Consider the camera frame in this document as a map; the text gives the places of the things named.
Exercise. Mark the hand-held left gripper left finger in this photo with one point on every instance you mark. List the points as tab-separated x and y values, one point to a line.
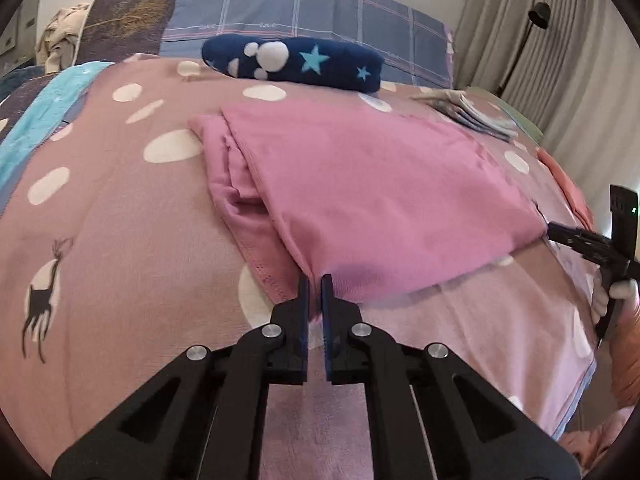
303	310

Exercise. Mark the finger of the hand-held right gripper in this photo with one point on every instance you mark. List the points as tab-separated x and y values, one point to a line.
597	257
575	234

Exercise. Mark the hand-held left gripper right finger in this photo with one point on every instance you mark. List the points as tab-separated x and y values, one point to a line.
327	310

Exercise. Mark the pink long-sleeve shirt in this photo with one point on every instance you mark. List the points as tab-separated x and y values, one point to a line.
375	195

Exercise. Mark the person's right forearm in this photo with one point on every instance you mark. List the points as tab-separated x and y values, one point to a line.
627	355

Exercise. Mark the folded pale clothes pile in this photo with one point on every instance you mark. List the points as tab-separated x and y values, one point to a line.
470	112

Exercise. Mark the beige clothes heap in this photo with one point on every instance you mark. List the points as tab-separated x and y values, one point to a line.
62	35

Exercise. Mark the person's right hand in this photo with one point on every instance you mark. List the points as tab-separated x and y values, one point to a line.
625	290

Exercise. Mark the coral cloth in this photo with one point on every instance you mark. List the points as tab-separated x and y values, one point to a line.
565	180

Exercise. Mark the green pillow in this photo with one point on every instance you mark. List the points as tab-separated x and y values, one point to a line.
525	125

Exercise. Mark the beige pleated curtain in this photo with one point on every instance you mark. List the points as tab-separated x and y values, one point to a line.
585	110

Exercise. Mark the person's pink fuzzy clothing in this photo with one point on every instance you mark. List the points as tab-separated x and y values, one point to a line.
600	440

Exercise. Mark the pink dotted deer blanket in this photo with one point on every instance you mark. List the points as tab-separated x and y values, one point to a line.
125	260

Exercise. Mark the black floor lamp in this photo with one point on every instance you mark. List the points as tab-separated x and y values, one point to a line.
540	12

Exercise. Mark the navy star-print rolled blanket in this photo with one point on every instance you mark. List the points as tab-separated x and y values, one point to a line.
300	62

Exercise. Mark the blue plaid pillow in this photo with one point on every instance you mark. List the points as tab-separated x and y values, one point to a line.
310	10

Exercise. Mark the dark teal deer quilt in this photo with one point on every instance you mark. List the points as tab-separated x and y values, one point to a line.
35	110

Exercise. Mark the dark tree-print cushion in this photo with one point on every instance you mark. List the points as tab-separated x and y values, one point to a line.
130	20

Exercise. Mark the blue knit blanket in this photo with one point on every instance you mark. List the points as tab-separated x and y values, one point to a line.
17	80

